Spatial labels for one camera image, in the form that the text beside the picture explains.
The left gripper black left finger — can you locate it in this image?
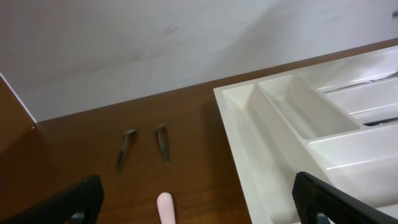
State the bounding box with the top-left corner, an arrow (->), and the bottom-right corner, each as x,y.
2,174 -> 104,224

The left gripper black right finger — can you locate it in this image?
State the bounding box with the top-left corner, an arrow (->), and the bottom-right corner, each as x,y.
292,172 -> 397,224

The left small metal teaspoon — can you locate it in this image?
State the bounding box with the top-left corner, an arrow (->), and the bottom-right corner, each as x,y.
116,129 -> 136,173

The small metal teaspoon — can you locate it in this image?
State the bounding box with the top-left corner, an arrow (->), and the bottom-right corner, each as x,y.
155,124 -> 169,164
116,129 -> 136,173

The white plastic cutlery tray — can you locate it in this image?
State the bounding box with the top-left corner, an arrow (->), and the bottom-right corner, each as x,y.
214,47 -> 397,223

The right small metal teaspoon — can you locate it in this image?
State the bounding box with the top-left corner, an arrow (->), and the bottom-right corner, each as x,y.
155,124 -> 169,164

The pink handled utensil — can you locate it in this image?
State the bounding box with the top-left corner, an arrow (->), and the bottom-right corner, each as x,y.
157,192 -> 176,224

